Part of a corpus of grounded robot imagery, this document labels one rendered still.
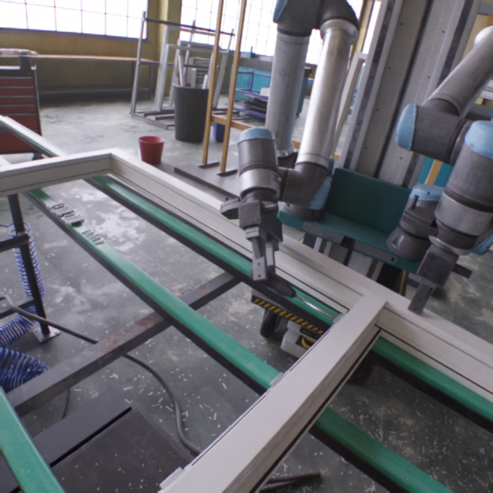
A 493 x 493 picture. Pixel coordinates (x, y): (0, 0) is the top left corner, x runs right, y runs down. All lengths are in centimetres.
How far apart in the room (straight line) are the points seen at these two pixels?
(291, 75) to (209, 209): 55
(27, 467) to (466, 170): 73
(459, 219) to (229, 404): 124
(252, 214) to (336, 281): 24
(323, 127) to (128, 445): 88
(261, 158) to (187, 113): 428
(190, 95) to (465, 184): 455
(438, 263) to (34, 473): 64
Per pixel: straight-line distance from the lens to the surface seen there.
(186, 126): 505
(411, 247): 139
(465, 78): 89
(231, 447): 43
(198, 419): 152
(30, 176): 121
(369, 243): 141
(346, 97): 291
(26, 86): 387
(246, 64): 966
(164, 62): 635
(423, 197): 134
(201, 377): 163
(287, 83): 122
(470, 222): 60
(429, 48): 153
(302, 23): 115
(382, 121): 153
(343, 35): 109
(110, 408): 90
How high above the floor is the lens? 132
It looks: 31 degrees down
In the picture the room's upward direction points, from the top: 10 degrees clockwise
